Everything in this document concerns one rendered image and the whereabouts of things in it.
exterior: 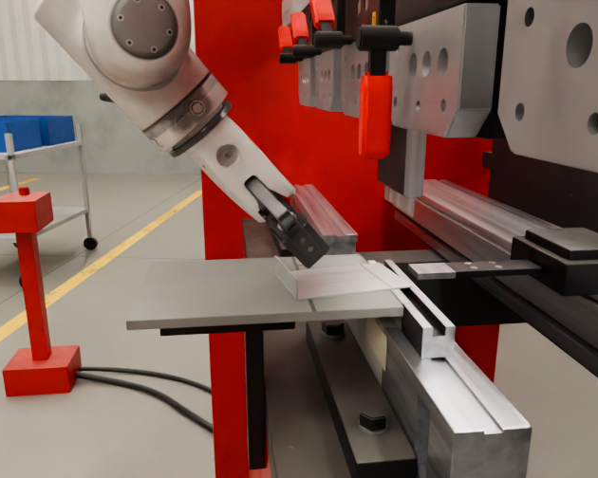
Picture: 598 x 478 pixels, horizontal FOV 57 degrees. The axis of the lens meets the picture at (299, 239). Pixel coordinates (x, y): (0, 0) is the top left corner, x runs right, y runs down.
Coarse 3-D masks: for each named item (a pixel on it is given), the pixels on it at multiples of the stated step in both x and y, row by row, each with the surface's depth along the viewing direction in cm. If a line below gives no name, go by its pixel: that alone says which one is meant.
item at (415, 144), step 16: (400, 128) 56; (400, 144) 56; (416, 144) 54; (384, 160) 61; (400, 160) 56; (416, 160) 54; (384, 176) 62; (400, 176) 56; (416, 176) 55; (384, 192) 65; (400, 192) 56; (416, 192) 55; (400, 208) 59
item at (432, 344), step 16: (400, 272) 64; (400, 288) 62; (416, 288) 59; (416, 304) 57; (432, 304) 55; (416, 320) 51; (432, 320) 53; (448, 320) 51; (416, 336) 51; (432, 336) 50; (448, 336) 50; (432, 352) 50; (448, 352) 50
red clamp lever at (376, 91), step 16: (368, 32) 40; (384, 32) 40; (400, 32) 40; (368, 48) 40; (384, 48) 41; (368, 64) 41; (384, 64) 41; (368, 80) 41; (384, 80) 41; (368, 96) 41; (384, 96) 41; (368, 112) 41; (384, 112) 41; (368, 128) 42; (384, 128) 42; (368, 144) 42; (384, 144) 42
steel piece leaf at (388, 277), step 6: (366, 264) 66; (372, 264) 66; (378, 264) 66; (372, 270) 64; (378, 270) 64; (384, 270) 64; (390, 270) 64; (378, 276) 62; (384, 276) 62; (390, 276) 62; (396, 276) 62; (384, 282) 60; (390, 282) 60; (396, 282) 60; (402, 282) 60; (396, 288) 59
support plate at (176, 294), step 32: (352, 256) 70; (160, 288) 59; (192, 288) 59; (224, 288) 59; (256, 288) 59; (128, 320) 51; (160, 320) 51; (192, 320) 52; (224, 320) 52; (256, 320) 52; (288, 320) 53; (320, 320) 53
